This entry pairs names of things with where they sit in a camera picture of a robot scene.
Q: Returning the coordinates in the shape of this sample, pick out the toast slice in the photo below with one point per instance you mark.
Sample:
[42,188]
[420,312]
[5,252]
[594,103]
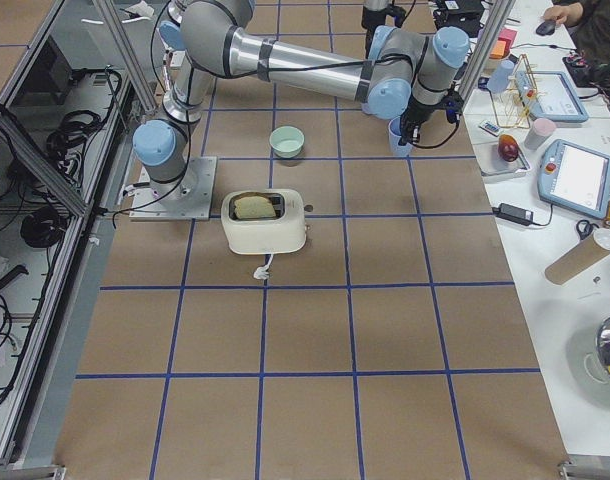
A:
[253,207]

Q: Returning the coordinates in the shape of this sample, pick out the aluminium frame post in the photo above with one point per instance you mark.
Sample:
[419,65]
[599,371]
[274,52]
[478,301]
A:
[494,23]

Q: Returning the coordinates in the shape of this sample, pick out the red apple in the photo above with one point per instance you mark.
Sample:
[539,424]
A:
[507,148]

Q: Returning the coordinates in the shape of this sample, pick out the blue cup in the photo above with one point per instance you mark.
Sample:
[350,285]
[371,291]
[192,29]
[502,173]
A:
[399,147]

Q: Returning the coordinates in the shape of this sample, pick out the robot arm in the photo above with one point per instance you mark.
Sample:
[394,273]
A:
[405,76]

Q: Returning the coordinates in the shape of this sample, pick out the teach pendant tablet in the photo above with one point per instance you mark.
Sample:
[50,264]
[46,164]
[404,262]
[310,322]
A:
[575,178]
[550,95]

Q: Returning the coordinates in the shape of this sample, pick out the cream toaster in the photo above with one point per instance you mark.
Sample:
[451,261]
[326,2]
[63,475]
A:
[286,233]

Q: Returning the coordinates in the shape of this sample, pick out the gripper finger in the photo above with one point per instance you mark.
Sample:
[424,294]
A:
[404,137]

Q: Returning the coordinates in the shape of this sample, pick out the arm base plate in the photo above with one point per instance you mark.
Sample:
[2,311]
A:
[191,199]

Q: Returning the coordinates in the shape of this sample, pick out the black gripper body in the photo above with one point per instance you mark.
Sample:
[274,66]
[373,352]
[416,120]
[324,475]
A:
[416,117]

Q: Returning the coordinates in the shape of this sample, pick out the cardboard tube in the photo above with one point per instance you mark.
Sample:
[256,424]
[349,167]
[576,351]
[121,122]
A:
[578,259]

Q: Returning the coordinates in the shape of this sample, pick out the mint green bowl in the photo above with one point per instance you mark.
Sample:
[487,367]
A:
[287,141]

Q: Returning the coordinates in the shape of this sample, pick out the black power adapter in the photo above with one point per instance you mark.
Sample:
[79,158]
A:
[514,214]

